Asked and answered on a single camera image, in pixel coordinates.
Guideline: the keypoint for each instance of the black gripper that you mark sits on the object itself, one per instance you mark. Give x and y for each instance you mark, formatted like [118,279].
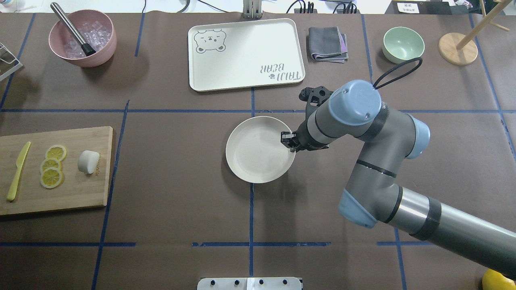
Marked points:
[303,141]

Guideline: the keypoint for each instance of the cream round plate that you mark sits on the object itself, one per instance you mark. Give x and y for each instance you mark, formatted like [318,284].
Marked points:
[254,151]

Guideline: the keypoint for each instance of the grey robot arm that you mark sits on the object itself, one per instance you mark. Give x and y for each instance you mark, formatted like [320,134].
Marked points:
[371,194]

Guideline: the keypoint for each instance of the white bear print tray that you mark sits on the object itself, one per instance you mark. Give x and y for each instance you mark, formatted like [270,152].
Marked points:
[244,54]

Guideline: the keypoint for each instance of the folded grey purple cloth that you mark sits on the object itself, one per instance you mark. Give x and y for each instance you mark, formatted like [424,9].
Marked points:
[327,44]

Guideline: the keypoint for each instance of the black power strip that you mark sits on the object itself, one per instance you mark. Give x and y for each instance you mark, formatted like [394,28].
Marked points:
[323,6]

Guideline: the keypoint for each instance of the mint green bowl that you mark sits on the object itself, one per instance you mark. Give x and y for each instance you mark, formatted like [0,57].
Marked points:
[400,44]

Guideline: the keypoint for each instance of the wooden mug stand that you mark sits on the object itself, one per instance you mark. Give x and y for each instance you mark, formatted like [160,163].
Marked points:
[461,50]

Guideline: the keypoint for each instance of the bamboo cutting board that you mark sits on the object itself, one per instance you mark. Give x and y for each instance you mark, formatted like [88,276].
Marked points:
[78,190]

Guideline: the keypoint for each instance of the steel muddler black tip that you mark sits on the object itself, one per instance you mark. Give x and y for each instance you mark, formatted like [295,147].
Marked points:
[63,17]

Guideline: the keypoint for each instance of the pink bowl with ice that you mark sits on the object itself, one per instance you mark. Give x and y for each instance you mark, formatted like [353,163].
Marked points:
[96,28]

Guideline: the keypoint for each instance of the top lemon slice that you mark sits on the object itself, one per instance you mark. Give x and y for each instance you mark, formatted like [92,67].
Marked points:
[57,152]

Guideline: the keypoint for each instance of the lemon slice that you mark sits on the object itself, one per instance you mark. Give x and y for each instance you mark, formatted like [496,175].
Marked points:
[50,163]
[57,152]
[51,178]

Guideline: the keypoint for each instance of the middle lemon slice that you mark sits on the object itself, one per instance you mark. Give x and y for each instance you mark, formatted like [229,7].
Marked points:
[50,163]

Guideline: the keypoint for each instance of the bottom lemon slice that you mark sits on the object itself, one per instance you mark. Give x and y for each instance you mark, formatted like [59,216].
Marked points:
[51,178]

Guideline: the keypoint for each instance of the whole yellow lemon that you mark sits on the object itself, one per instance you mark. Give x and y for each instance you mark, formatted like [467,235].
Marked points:
[493,280]

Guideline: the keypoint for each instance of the yellow plastic knife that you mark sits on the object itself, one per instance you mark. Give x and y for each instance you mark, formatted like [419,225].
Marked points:
[19,163]

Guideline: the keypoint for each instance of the grey metal camera post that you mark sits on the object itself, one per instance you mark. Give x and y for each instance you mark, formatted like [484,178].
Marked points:
[252,9]

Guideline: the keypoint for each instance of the white metal base plate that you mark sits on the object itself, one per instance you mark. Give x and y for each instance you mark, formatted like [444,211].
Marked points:
[251,283]

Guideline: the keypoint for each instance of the wire rack corner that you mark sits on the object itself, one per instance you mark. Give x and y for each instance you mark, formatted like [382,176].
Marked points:
[9,64]

